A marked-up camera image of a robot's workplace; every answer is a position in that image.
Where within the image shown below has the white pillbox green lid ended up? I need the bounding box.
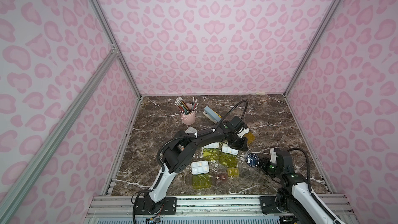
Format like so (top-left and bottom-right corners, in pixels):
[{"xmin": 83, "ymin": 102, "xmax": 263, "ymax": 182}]
[
  {"xmin": 191, "ymin": 160, "xmax": 212, "ymax": 189},
  {"xmin": 203, "ymin": 143, "xmax": 220, "ymax": 162},
  {"xmin": 185, "ymin": 127, "xmax": 197, "ymax": 134},
  {"xmin": 219, "ymin": 144, "xmax": 238, "ymax": 168}
]

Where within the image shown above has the small yellow pillbox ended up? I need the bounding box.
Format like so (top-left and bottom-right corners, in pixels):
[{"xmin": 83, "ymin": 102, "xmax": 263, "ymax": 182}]
[{"xmin": 227, "ymin": 168, "xmax": 239, "ymax": 177}]

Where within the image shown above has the small dark red pillbox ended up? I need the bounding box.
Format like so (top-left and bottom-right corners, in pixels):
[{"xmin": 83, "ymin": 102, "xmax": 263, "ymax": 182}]
[{"xmin": 215, "ymin": 173, "xmax": 228, "ymax": 185}]

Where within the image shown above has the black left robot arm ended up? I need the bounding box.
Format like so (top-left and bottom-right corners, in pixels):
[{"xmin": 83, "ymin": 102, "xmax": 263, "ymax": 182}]
[{"xmin": 145, "ymin": 117, "xmax": 249, "ymax": 204}]

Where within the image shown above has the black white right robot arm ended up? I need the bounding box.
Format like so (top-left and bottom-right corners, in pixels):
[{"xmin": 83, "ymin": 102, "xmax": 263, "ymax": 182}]
[{"xmin": 246, "ymin": 148, "xmax": 343, "ymax": 224}]

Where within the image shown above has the white pillbox yellow lid far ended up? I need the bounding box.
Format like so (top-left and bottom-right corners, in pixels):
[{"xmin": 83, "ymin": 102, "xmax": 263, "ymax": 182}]
[{"xmin": 245, "ymin": 132, "xmax": 256, "ymax": 146}]

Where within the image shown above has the blue grey stapler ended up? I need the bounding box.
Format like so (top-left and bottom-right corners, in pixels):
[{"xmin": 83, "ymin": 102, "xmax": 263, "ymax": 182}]
[{"xmin": 203, "ymin": 106, "xmax": 222, "ymax": 123}]

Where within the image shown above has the white pillbox green lid front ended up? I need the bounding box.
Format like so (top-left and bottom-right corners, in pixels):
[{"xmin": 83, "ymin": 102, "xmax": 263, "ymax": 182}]
[{"xmin": 191, "ymin": 160, "xmax": 212, "ymax": 189}]

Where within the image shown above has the pink pencil cup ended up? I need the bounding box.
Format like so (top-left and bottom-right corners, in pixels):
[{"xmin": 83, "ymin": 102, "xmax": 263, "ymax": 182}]
[{"xmin": 181, "ymin": 103, "xmax": 196, "ymax": 125}]

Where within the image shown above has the coloured pencils bundle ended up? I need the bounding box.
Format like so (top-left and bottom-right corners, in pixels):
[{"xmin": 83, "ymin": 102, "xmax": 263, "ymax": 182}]
[{"xmin": 174, "ymin": 96, "xmax": 198, "ymax": 115}]

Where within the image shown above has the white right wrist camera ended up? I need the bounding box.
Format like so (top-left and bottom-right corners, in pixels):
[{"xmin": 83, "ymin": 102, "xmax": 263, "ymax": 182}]
[{"xmin": 270, "ymin": 148, "xmax": 278, "ymax": 164}]

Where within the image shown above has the aluminium front rail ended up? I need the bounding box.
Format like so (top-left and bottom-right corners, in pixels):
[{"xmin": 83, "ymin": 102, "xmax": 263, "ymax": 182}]
[{"xmin": 84, "ymin": 195, "xmax": 282, "ymax": 224}]

